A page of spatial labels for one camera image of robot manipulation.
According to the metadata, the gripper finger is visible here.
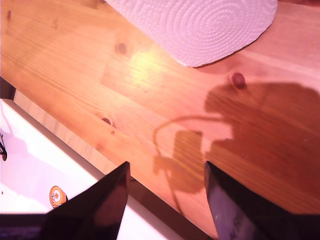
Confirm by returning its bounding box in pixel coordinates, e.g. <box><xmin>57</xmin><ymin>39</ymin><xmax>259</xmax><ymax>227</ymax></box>
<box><xmin>42</xmin><ymin>161</ymin><xmax>131</xmax><ymax>240</ymax></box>
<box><xmin>204</xmin><ymin>161</ymin><xmax>298</xmax><ymax>240</ymax></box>

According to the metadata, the white paper towel roll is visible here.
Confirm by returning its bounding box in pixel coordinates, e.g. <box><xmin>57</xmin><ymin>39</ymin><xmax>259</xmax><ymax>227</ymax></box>
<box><xmin>104</xmin><ymin>0</ymin><xmax>279</xmax><ymax>68</ymax></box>

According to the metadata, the round orange sticker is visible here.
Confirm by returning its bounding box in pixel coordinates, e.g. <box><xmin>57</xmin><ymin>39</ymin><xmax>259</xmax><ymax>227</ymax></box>
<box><xmin>49</xmin><ymin>185</ymin><xmax>69</xmax><ymax>209</ymax></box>

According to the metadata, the white base board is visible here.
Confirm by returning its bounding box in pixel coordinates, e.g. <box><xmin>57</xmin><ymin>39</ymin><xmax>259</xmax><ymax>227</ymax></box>
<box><xmin>0</xmin><ymin>98</ymin><xmax>186</xmax><ymax>240</ymax></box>

